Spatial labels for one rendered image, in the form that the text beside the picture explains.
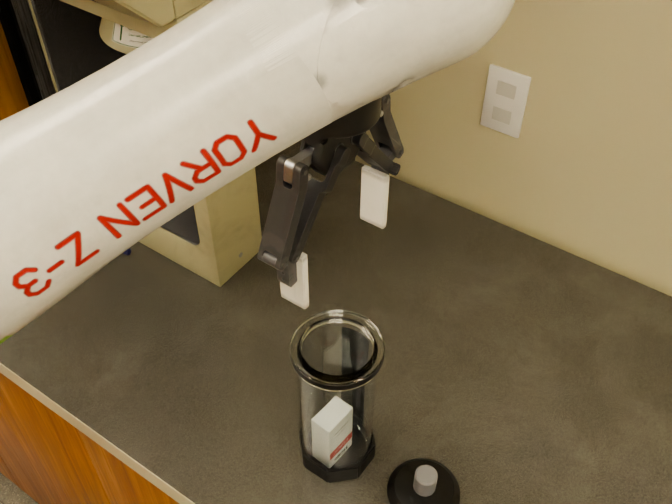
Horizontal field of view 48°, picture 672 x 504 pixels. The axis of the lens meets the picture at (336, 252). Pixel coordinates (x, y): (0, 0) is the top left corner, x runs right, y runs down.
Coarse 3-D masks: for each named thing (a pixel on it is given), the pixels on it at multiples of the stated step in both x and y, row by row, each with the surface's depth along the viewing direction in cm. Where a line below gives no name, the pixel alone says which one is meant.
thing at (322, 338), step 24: (336, 312) 89; (312, 336) 89; (336, 336) 91; (360, 336) 90; (312, 360) 93; (336, 360) 95; (360, 360) 93; (336, 384) 82; (312, 408) 89; (336, 408) 87; (360, 408) 88; (312, 432) 93; (336, 432) 90; (360, 432) 92; (312, 456) 97; (336, 456) 94; (360, 456) 96
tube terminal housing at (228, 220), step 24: (72, 0) 99; (192, 0) 90; (120, 24) 96; (144, 24) 93; (168, 24) 91; (216, 192) 111; (240, 192) 116; (216, 216) 113; (240, 216) 119; (144, 240) 128; (168, 240) 123; (216, 240) 116; (240, 240) 122; (192, 264) 123; (216, 264) 119; (240, 264) 125
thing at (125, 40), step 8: (104, 24) 103; (112, 24) 102; (104, 32) 103; (112, 32) 102; (120, 32) 101; (128, 32) 100; (136, 32) 100; (104, 40) 104; (112, 40) 102; (120, 40) 101; (128, 40) 101; (136, 40) 100; (144, 40) 100; (120, 48) 102; (128, 48) 101; (136, 48) 101
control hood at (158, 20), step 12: (96, 0) 89; (108, 0) 83; (120, 0) 81; (132, 0) 82; (144, 0) 84; (156, 0) 85; (168, 0) 87; (132, 12) 84; (144, 12) 84; (156, 12) 86; (168, 12) 88; (156, 24) 87
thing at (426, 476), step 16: (400, 464) 98; (416, 464) 96; (432, 464) 96; (400, 480) 95; (416, 480) 92; (432, 480) 92; (448, 480) 95; (400, 496) 93; (416, 496) 93; (432, 496) 93; (448, 496) 93
